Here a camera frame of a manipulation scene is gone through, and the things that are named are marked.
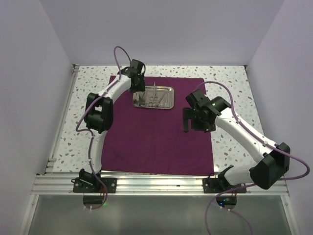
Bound aluminium left side rail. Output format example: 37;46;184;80
44;64;80;174

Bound steel needle holder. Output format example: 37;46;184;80
156;92;169;109

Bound steel surgical scissors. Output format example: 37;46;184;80
149;82;159;108

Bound stainless steel instrument tray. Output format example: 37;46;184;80
132;86;175;110

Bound aluminium rail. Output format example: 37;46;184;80
44;64;80;174
30;172;289;196

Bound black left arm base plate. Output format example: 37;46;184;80
71;177;117;193

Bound steel forceps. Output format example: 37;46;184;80
134;92;142;106

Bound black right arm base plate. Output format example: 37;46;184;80
202;172;246;193

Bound aluminium front rail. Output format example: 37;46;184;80
30;172;289;196

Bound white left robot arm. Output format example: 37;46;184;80
79;59;146;192

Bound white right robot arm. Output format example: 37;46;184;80
183;89;291;192

